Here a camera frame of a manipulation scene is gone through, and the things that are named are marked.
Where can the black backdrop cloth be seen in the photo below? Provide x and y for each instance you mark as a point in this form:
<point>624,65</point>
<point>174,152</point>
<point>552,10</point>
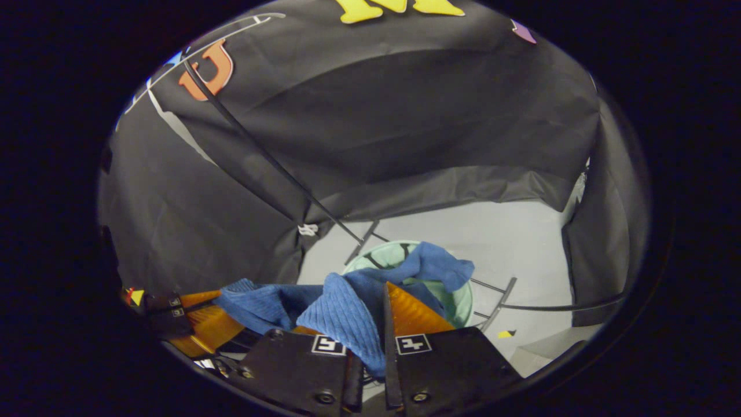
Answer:
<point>405,116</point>

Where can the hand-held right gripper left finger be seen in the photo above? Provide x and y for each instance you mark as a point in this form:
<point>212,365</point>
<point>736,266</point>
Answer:
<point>353,385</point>

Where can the white cloth tie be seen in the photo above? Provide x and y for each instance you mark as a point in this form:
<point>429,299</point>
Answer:
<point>308,229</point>

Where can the white plastic hanger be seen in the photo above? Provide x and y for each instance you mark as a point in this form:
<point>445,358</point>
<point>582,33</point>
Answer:
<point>255,19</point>

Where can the black clothes rack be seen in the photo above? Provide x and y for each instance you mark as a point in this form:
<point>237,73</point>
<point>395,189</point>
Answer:
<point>198,76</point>

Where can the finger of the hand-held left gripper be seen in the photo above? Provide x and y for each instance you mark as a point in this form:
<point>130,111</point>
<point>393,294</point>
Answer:
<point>202,330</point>
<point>173,301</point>

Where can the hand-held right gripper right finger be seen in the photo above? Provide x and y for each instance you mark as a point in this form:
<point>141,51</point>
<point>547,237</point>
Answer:
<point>392,359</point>

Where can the green laundry hamper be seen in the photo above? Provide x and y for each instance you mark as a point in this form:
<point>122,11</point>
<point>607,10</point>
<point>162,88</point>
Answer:
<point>454,304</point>

